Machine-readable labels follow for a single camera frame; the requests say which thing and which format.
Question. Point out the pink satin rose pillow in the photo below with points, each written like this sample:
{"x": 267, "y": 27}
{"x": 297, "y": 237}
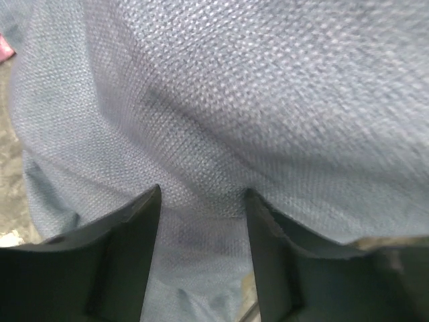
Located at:
{"x": 6, "y": 51}

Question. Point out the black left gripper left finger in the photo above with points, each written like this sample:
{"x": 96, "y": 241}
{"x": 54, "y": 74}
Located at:
{"x": 98, "y": 272}

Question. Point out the blue-grey pillowcase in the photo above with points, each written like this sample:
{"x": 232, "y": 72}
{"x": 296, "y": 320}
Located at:
{"x": 319, "y": 106}

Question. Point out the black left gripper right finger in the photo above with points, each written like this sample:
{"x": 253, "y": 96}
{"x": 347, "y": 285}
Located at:
{"x": 302, "y": 276}

